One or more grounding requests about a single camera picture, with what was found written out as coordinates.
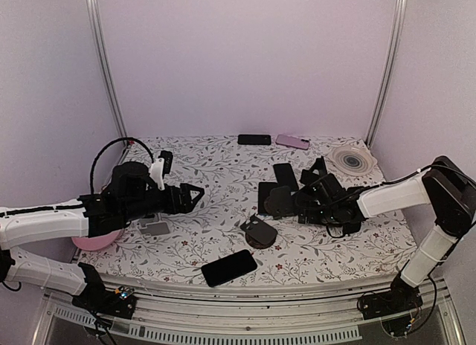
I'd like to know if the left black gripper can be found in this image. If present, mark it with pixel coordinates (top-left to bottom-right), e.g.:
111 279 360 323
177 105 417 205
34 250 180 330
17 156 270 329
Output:
121 183 205 224

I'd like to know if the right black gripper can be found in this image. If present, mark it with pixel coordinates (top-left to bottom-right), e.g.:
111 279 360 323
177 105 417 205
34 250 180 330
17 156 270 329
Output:
299 200 342 228

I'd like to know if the black phone front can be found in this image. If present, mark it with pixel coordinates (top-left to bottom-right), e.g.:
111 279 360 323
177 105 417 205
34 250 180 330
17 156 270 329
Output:
201 249 257 288

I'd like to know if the black phone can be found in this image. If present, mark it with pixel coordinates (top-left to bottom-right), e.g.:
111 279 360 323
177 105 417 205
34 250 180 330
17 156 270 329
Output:
237 134 271 146
273 163 299 192
201 249 257 288

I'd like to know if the black folding phone stand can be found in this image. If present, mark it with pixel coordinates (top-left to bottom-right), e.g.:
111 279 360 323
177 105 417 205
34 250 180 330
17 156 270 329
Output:
300 156 328 187

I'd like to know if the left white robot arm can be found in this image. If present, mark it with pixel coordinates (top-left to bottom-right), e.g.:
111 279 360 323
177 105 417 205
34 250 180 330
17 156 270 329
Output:
1 159 205 311

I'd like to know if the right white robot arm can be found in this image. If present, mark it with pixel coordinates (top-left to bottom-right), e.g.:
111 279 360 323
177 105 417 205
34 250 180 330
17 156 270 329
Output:
293 155 475 312

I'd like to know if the silver phone stand left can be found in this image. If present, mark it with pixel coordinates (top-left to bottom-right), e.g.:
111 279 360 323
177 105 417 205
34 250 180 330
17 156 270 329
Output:
137 213 170 236

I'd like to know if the black phone centre upper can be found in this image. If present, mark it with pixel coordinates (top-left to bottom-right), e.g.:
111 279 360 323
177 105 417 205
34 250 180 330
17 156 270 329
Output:
273 163 299 192

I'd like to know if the blue phone under stand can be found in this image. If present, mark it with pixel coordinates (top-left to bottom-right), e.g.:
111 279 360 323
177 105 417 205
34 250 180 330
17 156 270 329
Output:
257 181 279 216

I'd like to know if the purple phone at back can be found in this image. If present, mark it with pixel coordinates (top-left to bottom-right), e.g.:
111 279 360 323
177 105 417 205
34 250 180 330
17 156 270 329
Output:
275 135 310 150

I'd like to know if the black stand wooden base front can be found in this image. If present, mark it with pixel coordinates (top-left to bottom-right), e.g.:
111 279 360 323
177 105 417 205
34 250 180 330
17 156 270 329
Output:
239 214 278 249

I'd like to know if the black phone at back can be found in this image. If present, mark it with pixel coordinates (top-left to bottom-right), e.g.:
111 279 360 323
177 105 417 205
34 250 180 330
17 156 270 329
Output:
237 134 271 146

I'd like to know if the floral table mat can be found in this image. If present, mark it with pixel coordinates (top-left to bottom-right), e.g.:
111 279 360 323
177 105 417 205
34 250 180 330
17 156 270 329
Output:
79 136 416 286

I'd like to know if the white patterned plate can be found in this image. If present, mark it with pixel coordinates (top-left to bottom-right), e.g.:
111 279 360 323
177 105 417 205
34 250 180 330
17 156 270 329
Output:
329 146 377 176

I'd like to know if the pink bowl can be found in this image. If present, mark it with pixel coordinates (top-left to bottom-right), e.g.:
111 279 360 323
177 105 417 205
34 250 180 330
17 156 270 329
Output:
71 230 123 251

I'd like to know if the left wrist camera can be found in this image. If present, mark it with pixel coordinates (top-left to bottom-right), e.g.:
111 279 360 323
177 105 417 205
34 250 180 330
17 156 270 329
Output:
149 150 173 191

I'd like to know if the left black braided cable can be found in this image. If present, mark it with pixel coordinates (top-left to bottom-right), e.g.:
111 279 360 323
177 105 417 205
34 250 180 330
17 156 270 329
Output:
89 135 154 197

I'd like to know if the front aluminium rail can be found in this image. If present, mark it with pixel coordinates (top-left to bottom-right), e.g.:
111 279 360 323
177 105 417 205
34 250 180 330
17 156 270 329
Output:
33 276 466 344

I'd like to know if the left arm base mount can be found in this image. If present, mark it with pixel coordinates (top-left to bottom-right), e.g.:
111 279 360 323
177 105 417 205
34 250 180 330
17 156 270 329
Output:
71 262 138 320

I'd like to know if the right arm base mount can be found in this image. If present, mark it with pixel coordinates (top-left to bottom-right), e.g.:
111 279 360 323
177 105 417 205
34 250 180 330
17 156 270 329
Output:
356 272 423 320

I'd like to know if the right aluminium frame post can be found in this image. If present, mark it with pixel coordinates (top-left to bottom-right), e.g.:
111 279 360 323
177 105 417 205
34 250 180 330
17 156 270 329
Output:
364 0 408 149

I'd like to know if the aluminium frame post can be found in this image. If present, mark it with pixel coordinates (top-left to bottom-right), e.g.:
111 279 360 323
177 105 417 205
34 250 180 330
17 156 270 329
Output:
364 0 408 149
86 0 127 137

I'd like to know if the left aluminium frame post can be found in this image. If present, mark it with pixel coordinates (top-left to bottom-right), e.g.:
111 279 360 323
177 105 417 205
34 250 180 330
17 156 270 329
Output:
86 0 127 137

